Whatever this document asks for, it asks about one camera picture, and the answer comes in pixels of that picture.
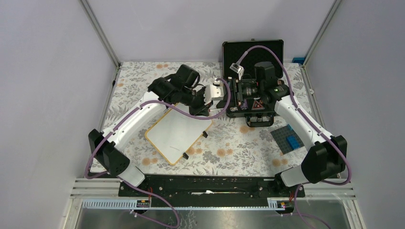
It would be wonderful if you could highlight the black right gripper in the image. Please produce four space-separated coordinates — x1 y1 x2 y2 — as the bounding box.
216 79 263 109

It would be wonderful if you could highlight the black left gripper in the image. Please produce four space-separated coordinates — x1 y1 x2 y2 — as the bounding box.
180 86 213 117

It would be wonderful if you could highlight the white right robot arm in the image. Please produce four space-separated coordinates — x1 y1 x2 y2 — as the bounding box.
230 62 349 197

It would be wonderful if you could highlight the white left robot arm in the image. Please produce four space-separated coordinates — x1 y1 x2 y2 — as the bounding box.
85 64 222 196

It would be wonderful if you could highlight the yellow framed whiteboard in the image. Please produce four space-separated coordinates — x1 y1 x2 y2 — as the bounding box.
145 108 213 166

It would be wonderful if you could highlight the floral patterned table mat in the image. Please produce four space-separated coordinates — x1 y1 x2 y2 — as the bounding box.
90 61 321 177

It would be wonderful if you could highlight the black poker chip case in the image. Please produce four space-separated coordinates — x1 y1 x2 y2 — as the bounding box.
218 40 290 127

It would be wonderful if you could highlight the grey lego baseplate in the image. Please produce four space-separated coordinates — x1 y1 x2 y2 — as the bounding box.
270 125 304 155

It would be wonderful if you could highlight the blue lego brick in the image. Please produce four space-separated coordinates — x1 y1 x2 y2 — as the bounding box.
286 135 301 150

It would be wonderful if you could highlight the blue box in corner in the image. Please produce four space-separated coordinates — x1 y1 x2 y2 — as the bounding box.
292 57 306 65

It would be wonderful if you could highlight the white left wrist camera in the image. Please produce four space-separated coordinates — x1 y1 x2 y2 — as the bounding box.
204 79 225 105

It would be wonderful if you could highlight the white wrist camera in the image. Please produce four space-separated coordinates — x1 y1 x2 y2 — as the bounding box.
204 79 225 105
230 62 245 80

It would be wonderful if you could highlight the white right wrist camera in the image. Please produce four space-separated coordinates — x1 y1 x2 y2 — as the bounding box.
230 62 245 80

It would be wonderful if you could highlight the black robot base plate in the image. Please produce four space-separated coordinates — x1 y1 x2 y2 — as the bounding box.
118 174 305 208

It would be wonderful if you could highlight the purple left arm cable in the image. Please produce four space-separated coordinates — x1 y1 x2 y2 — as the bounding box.
83 77 232 228

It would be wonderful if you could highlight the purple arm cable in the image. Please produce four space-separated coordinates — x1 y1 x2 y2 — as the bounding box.
236 45 352 229
83 77 232 228

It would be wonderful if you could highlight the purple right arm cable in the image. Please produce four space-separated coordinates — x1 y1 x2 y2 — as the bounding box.
236 45 352 229

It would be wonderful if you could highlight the aluminium frame rail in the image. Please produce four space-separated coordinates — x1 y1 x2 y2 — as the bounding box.
71 178 358 211

